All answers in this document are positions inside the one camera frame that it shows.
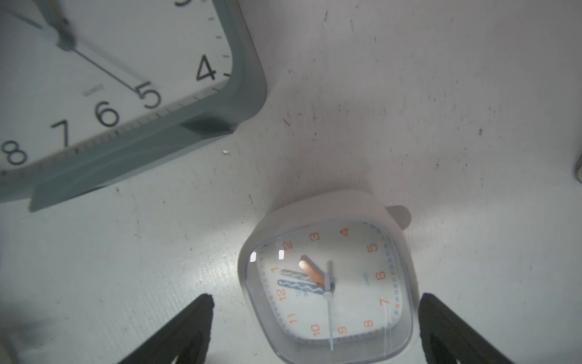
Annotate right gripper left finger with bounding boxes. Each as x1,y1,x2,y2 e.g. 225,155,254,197
121,294,215,364

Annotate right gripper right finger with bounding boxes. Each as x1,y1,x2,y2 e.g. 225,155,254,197
418,293,512,363

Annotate white square analog clock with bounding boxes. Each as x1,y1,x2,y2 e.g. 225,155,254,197
237,190,416,363

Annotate green rectangular analog clock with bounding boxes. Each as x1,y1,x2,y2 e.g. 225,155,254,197
1,1,267,212

